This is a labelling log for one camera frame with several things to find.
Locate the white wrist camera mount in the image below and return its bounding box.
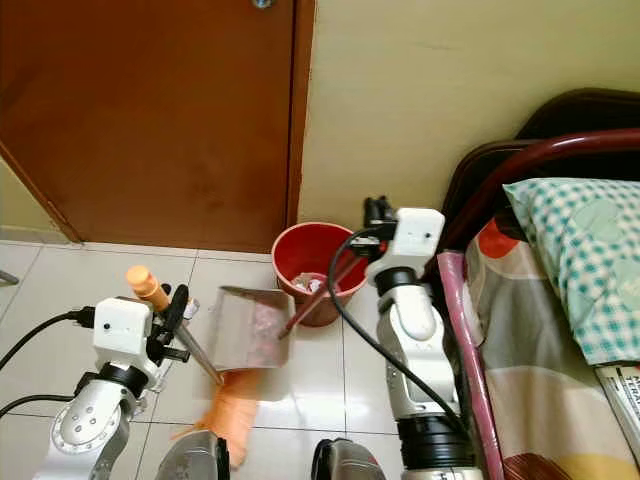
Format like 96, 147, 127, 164
365, 208, 446, 291
93, 297, 156, 376

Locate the orange broom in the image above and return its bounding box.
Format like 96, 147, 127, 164
125, 264, 256, 471

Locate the black left wrist camera cable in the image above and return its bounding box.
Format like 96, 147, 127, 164
0, 308, 99, 369

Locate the curved reddish bed rail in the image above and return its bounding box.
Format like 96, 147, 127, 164
445, 128, 640, 251

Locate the grey robot leg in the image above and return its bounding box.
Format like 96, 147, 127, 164
310, 437, 396, 480
160, 432, 229, 480

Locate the red plastic bucket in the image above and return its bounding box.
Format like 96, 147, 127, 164
272, 222, 369, 328

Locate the brown wooden door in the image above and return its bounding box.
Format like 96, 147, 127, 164
0, 0, 298, 251

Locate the grey robot right leg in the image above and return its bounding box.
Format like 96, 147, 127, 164
310, 437, 396, 480

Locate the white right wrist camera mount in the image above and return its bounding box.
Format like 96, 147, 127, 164
365, 208, 446, 291

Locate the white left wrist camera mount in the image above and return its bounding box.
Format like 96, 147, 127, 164
93, 297, 156, 376

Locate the white crumpled trash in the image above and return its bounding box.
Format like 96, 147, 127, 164
295, 272, 329, 296

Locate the pink bed frame edge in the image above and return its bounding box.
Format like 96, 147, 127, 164
435, 250, 506, 480

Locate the colourful patterned bedsheet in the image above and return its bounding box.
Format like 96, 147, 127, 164
460, 220, 640, 480

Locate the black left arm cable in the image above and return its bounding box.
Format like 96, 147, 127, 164
0, 393, 76, 416

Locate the dark wooden headboard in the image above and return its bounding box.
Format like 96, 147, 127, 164
440, 88, 640, 251

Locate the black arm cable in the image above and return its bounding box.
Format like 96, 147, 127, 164
325, 228, 476, 446
0, 393, 76, 416

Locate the green checked pillow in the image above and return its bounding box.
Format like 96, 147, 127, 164
503, 177, 640, 366

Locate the grey robot left leg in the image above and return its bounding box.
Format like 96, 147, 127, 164
160, 432, 229, 480

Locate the white printed box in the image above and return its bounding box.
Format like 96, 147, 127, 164
595, 365, 640, 461

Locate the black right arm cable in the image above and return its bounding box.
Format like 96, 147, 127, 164
325, 228, 476, 446

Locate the metal dustpan with brown handle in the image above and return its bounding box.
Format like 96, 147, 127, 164
213, 250, 369, 373

